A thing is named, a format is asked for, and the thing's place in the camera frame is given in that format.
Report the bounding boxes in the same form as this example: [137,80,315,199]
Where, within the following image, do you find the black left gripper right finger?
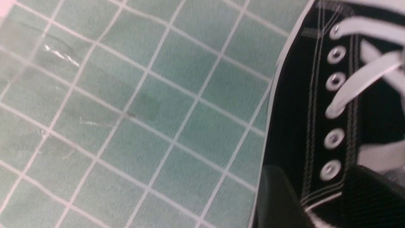
[342,166,405,228]

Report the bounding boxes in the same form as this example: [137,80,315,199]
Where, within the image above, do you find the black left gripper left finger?
[253,166,312,228]

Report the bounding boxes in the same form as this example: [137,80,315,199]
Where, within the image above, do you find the black canvas sneaker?
[261,0,405,228]

